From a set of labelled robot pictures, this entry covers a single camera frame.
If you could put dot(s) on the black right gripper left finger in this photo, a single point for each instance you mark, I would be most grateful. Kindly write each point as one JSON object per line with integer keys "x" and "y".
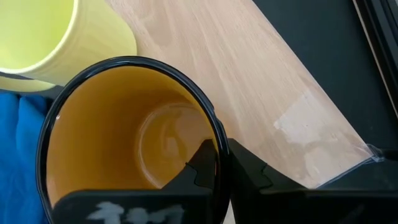
{"x": 140, "y": 208}

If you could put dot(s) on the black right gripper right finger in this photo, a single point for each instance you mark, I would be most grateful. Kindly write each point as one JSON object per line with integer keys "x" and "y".
{"x": 295, "y": 208}

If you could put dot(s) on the mustard yellow ceramic mug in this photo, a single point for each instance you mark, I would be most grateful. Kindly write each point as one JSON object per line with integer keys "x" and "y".
{"x": 109, "y": 130}

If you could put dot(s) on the pale yellow mug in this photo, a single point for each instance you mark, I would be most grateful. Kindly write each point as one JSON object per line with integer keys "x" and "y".
{"x": 62, "y": 37}

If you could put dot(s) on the blue microfiber cloth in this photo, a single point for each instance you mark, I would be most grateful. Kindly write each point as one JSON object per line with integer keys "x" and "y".
{"x": 18, "y": 155}

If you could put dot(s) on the black table frame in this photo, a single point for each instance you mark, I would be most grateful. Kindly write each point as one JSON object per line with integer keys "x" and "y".
{"x": 385, "y": 37}

